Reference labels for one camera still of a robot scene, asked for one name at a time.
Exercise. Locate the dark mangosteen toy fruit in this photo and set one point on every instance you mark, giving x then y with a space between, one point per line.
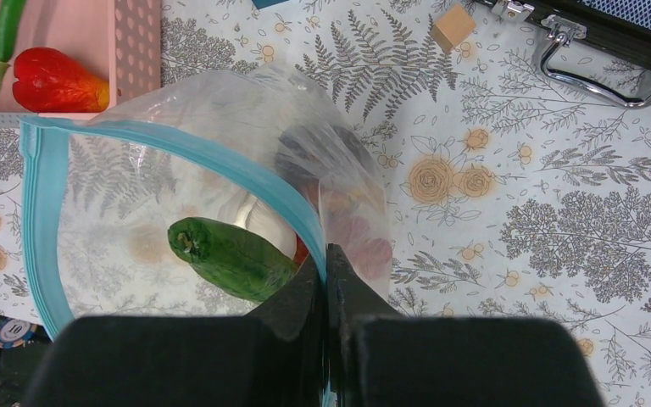
304 158

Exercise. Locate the black poker chip case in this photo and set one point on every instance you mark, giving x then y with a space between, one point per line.
619 28

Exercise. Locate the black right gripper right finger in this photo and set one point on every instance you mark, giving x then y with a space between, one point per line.
379 357

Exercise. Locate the pink perforated plastic basket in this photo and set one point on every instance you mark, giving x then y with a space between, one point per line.
118 41

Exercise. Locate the red pepper toy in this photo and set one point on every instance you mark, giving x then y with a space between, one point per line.
49 81

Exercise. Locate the white mushroom toy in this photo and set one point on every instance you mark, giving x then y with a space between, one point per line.
247 211

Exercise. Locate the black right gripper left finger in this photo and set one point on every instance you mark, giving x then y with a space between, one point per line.
270 356

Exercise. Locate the red grape bunch toy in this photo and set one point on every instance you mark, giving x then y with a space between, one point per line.
352 223

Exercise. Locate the clear zip top bag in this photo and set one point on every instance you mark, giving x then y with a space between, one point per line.
99 195

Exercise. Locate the poker chip on base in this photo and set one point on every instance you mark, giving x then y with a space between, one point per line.
15 333

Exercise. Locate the green bean pod toy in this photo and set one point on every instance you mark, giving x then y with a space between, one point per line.
11 12

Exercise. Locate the small wooden cube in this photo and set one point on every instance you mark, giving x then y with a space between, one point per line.
452 28

